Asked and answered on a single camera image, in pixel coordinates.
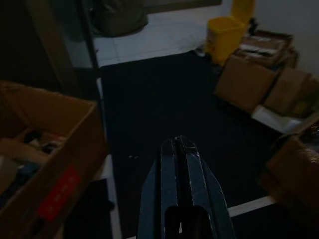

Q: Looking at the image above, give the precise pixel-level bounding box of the open cardboard box with items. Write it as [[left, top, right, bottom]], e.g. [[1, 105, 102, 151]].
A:
[[236, 29, 299, 70]]

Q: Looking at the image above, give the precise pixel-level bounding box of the white flat tray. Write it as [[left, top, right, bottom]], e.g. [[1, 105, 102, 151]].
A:
[[251, 104, 307, 135]]

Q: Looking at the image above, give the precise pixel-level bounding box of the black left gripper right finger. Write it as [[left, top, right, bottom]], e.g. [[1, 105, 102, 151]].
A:
[[179, 135, 236, 239]]

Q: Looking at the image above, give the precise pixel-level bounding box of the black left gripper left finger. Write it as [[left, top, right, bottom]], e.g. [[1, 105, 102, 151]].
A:
[[137, 136, 179, 239]]

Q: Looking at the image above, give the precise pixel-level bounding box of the brown cardboard box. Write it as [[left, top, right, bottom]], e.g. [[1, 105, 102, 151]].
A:
[[258, 134, 319, 225], [214, 54, 281, 113], [264, 67, 319, 118]]

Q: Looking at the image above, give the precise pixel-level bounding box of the yellow plastic rubbish bin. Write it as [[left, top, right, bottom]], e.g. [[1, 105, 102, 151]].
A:
[[205, 0, 256, 67]]

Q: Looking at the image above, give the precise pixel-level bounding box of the black metal post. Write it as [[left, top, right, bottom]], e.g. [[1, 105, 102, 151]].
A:
[[81, 0, 103, 100]]

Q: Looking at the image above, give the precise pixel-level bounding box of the dark green bag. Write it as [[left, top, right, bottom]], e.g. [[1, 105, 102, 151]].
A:
[[92, 0, 149, 38]]

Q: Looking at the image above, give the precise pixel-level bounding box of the cardboard box with red label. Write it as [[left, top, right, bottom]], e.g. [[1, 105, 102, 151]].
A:
[[0, 79, 109, 239]]

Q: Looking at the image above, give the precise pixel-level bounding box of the black floor mat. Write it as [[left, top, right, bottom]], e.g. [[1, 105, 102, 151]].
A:
[[99, 49, 275, 207]]

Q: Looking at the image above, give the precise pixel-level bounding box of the dark wooden cabinet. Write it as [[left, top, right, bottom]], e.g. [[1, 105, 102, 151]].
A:
[[0, 0, 95, 93]]

